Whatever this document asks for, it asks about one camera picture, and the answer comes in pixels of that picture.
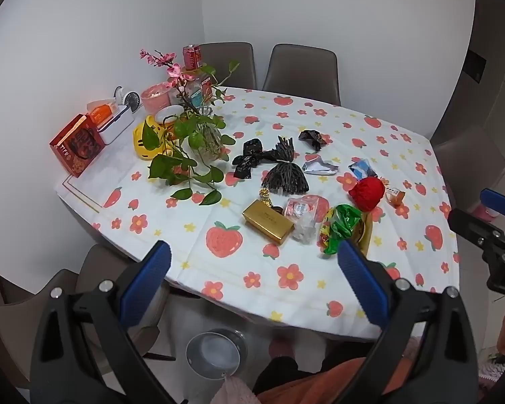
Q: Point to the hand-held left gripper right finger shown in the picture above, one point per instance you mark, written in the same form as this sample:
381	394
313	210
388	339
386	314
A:
362	282

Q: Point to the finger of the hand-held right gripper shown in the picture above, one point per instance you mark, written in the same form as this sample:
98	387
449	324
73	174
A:
498	203
473	227

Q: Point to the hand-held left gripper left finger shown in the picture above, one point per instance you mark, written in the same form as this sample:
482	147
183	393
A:
149	280

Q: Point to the gold tray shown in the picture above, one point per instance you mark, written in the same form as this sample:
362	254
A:
367	231

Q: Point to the green plastic wrapper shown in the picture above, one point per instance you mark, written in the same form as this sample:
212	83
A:
341	227

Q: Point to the small orange wrapper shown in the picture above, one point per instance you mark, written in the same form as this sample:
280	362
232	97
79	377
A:
395	196

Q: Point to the red ball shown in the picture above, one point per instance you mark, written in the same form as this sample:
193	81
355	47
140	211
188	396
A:
368	193

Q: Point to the clear plastic package pink label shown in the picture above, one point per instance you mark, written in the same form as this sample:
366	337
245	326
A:
305	212

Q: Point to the round metal bin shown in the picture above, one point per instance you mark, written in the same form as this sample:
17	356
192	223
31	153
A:
214	353

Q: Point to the gold box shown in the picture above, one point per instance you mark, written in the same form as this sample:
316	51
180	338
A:
269	221

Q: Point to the blue blister pack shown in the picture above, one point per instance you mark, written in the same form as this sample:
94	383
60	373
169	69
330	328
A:
364	170

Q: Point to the white paper receipt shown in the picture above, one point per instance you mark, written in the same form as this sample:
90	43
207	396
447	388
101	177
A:
320	166

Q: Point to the gold foil candy wrapper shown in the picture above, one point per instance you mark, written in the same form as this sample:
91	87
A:
266	195

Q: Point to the black fringed wrapper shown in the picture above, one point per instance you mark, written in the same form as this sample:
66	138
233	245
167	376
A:
286	170

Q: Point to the dark dotted foil wrapper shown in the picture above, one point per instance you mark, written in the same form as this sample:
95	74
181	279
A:
313	139

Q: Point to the small pink object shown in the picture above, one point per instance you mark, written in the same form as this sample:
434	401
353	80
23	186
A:
486	214

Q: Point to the strawberry flower printed tablecloth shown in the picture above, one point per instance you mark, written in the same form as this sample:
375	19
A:
235	277

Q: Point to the pink slipper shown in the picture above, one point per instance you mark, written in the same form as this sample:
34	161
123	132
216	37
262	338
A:
282	347

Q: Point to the orange pink garment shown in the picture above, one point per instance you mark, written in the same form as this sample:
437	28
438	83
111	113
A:
320	385

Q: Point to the person's leg black pants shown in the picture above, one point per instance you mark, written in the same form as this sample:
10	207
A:
277	374

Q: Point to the yellow cat mug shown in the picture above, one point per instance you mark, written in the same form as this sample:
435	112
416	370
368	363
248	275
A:
145	145

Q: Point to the pink fuzzy cloth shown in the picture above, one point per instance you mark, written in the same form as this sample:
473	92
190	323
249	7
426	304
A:
235	390

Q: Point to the green pothos plant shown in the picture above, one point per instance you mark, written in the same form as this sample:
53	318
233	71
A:
151	136

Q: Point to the clear glass vase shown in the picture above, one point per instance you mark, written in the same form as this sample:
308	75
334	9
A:
206	143

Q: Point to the red gift box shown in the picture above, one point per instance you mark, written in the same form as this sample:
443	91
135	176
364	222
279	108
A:
78	145

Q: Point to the white rectangular box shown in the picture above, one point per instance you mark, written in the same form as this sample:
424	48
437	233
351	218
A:
118	125

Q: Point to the white cup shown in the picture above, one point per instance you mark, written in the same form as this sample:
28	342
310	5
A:
168	113

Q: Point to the orange packet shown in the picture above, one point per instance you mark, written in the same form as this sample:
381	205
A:
100	113

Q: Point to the small white fan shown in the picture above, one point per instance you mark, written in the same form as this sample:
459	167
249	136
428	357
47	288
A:
130	99

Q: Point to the pink round jar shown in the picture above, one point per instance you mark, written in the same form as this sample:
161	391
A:
155	97

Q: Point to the clear jar teal label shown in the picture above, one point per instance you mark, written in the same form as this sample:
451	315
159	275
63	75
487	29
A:
195	99

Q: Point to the clear jar red label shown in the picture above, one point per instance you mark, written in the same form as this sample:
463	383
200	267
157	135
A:
206	87

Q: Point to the pink blossom branch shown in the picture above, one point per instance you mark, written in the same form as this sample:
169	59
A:
173	71

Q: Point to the red drink can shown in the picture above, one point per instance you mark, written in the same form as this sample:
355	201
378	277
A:
191	55

